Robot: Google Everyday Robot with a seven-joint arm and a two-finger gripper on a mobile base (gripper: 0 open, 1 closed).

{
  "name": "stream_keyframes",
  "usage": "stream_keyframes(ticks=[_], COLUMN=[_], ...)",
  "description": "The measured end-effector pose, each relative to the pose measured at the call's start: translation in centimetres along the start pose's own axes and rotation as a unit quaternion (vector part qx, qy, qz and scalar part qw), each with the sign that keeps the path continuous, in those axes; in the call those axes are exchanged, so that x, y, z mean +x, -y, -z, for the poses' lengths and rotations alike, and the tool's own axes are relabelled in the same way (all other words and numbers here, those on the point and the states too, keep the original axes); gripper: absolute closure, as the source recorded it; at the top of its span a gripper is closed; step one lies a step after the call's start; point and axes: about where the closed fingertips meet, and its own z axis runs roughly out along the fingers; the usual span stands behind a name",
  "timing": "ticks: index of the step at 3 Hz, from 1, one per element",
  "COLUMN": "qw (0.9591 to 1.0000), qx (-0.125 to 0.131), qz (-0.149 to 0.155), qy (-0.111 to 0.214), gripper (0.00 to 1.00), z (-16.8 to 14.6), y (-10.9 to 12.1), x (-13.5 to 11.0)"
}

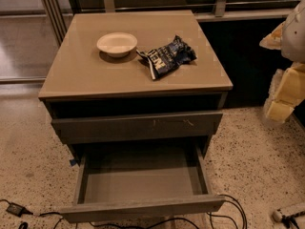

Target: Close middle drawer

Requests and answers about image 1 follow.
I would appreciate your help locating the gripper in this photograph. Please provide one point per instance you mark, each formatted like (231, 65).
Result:
(295, 37)

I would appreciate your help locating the grey drawer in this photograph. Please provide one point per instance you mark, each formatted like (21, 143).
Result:
(136, 127)
(141, 179)

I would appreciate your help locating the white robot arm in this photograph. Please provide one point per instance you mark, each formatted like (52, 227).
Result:
(297, 16)

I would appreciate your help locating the grey drawer cabinet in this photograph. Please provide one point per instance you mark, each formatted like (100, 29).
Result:
(85, 82)

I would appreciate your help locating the grey top drawer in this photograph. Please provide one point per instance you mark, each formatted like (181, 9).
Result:
(136, 127)

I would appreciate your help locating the blue crumpled chip bag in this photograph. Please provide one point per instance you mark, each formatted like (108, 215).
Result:
(168, 58)

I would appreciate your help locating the white power strip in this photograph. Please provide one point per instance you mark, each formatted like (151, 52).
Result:
(291, 211)

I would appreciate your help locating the white bowl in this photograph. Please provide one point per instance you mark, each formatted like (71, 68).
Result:
(117, 44)

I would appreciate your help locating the blue tape piece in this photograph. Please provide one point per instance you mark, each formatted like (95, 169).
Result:
(73, 162)

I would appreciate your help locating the black power adapter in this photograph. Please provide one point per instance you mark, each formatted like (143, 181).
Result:
(18, 210)

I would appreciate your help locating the metal railing frame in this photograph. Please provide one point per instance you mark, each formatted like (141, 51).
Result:
(204, 10)

